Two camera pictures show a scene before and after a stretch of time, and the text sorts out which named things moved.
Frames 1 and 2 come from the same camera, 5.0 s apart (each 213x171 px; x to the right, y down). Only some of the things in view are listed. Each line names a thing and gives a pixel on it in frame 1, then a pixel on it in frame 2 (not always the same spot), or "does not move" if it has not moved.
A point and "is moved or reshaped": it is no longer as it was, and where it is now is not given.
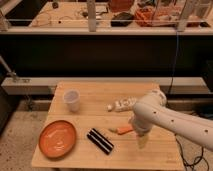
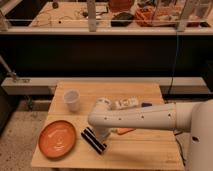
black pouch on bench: x=126 y=18 does not move
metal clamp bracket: x=10 y=73 does not move
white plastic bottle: x=122 y=105 does not move
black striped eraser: x=99 y=141 is moved or reshaped
